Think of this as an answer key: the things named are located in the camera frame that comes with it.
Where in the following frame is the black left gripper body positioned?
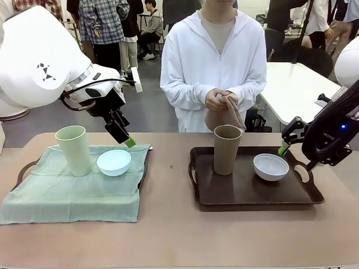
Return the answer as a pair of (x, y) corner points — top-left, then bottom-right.
(85, 87), (126, 124)

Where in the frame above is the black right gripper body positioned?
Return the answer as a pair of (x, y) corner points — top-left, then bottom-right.
(302, 123), (353, 168)

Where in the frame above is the light blue bowl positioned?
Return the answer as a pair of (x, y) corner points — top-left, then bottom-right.
(96, 149), (132, 177)

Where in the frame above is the pale green plastic cup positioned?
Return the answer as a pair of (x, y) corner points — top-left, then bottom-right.
(54, 125), (94, 177)

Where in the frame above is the beige cloth mat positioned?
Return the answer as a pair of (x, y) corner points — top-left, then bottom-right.
(204, 94), (247, 133)

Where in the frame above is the brown plastic cup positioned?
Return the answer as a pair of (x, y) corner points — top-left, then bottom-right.
(213, 125), (243, 176)

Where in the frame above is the teal cloth mat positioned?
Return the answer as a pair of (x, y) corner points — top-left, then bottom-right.
(0, 143), (153, 225)

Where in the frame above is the person's right forearm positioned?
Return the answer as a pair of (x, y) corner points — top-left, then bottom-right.
(160, 80), (209, 110)

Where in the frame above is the person's left forearm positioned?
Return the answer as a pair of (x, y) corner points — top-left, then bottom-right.
(236, 77), (267, 106)

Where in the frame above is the person's left hand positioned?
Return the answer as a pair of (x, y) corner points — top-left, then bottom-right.
(221, 90), (240, 110)

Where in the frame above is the person's right hand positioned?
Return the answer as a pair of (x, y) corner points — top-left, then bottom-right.
(205, 87), (227, 112)

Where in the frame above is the black bag under table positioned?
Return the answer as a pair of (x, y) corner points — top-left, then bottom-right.
(250, 114), (273, 133)

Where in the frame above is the white side table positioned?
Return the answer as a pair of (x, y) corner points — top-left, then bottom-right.
(259, 62), (342, 124)

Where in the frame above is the white blue-grey bowl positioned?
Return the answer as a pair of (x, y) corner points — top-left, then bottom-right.
(253, 153), (289, 182)

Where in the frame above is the black chair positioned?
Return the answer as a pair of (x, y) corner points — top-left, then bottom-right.
(270, 39), (335, 80)

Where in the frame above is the bystander in blue plaid shirt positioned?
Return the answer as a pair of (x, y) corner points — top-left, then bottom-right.
(78, 0), (126, 74)

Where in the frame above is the seated bystander in grey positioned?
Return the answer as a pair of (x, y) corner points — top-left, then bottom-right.
(138, 0), (165, 61)

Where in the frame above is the black tripod pole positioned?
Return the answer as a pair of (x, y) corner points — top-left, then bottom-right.
(291, 0), (315, 64)

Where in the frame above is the bystander in white shirt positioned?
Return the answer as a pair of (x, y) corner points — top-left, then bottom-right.
(305, 0), (332, 52)

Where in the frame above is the person in white hoodie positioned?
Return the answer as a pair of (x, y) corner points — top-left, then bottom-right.
(159, 0), (268, 133)

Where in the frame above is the bystander in black top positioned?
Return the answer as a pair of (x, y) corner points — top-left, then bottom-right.
(264, 0), (309, 63)

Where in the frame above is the bystander in red plaid shirt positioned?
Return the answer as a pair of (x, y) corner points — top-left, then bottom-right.
(12, 0), (61, 13)

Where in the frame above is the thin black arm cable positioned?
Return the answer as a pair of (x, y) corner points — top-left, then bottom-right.
(59, 78), (137, 112)

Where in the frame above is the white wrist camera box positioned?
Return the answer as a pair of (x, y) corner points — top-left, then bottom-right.
(130, 66), (143, 94)

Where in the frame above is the dark brown handled tray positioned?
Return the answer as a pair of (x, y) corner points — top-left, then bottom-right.
(188, 145), (325, 207)
(17, 145), (154, 193)

